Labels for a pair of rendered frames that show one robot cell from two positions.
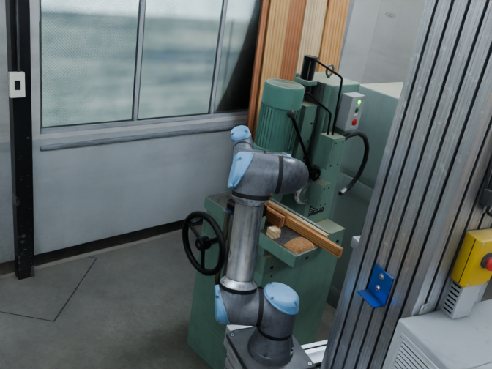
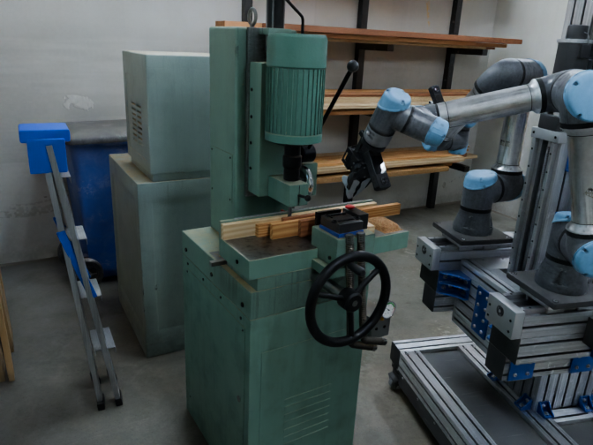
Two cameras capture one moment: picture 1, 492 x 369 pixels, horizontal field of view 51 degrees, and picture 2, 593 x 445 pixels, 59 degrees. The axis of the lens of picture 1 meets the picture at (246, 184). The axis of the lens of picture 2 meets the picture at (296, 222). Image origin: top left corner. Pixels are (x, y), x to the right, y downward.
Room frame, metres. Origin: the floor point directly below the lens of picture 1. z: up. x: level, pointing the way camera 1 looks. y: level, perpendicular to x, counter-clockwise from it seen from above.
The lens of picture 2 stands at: (1.77, 1.45, 1.48)
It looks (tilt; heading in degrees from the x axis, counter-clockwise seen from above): 19 degrees down; 284
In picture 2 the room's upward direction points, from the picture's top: 3 degrees clockwise
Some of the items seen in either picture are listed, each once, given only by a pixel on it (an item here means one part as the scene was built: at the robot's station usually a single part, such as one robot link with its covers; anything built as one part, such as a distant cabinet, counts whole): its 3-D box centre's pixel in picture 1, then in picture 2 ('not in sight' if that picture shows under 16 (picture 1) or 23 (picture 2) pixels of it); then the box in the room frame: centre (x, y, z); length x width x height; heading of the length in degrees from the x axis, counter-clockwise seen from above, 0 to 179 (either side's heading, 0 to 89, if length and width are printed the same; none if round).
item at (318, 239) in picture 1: (289, 222); (334, 218); (2.06, -0.22, 0.92); 0.59 x 0.02 x 0.04; 46
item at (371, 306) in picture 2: not in sight; (370, 319); (1.90, -0.19, 0.58); 0.12 x 0.08 x 0.08; 136
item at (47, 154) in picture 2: not in sight; (74, 273); (3.06, -0.16, 0.58); 0.27 x 0.25 x 1.16; 42
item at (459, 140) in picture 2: not in sight; (455, 140); (1.67, -0.87, 1.12); 0.11 x 0.08 x 0.11; 43
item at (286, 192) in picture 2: not in sight; (288, 192); (2.19, -0.11, 1.03); 0.14 x 0.07 x 0.09; 136
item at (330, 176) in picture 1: (312, 149); (249, 136); (2.39, -0.29, 1.16); 0.22 x 0.22 x 0.72; 46
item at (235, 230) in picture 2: (276, 210); (304, 219); (2.14, -0.16, 0.93); 0.60 x 0.02 x 0.05; 46
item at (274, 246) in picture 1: (255, 226); (325, 247); (2.05, -0.07, 0.87); 0.61 x 0.30 x 0.06; 46
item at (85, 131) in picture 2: not in sight; (107, 200); (3.69, -1.30, 0.48); 0.64 x 0.54 x 0.97; 46
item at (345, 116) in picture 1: (350, 111); not in sight; (2.31, -0.42, 1.40); 0.10 x 0.06 x 0.16; 136
